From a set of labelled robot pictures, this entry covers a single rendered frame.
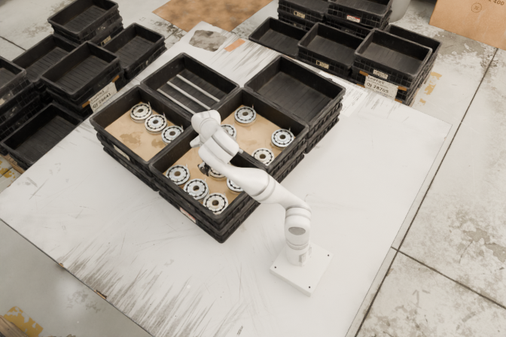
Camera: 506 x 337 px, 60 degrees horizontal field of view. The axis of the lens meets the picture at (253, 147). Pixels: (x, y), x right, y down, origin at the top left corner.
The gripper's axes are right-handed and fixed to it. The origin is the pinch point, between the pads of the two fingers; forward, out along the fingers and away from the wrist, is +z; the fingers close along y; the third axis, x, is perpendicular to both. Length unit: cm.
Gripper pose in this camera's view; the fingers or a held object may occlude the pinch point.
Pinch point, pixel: (213, 168)
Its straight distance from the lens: 187.0
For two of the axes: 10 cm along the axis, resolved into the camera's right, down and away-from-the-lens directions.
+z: 0.1, 6.1, 7.9
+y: 6.8, -5.8, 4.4
